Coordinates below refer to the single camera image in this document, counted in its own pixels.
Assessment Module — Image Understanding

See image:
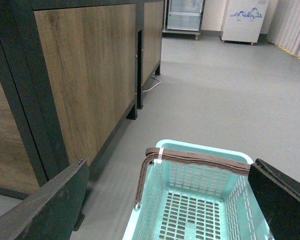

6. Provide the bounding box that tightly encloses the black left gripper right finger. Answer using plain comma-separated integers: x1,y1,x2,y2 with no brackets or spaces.
248,158,300,240

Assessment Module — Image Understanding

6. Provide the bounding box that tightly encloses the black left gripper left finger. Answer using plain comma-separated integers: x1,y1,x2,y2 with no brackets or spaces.
0,158,89,240

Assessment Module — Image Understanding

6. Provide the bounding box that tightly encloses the brown basket handle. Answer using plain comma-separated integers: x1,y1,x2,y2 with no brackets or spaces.
134,147,251,205

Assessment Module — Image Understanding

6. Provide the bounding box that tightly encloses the light green plastic basket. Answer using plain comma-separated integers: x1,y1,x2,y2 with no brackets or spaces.
123,139,273,240

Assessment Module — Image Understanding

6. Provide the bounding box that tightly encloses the grey curtain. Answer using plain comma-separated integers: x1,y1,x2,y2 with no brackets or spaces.
267,0,300,59

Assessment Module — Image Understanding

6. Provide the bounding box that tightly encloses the white chest freezer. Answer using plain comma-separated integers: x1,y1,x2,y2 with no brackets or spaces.
220,0,269,45

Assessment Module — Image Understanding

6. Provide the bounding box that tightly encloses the glass door display fridge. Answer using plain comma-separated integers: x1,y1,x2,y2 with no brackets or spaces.
162,0,206,40

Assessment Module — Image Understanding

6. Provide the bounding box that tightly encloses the white cable tie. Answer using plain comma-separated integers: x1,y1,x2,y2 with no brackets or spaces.
156,147,164,164

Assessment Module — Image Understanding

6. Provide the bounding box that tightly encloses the wooden display cabinet dark frame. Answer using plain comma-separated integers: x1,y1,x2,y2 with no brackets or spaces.
0,0,165,201

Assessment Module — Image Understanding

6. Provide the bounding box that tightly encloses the white power cable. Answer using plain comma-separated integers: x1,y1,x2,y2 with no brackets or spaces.
142,76,162,93

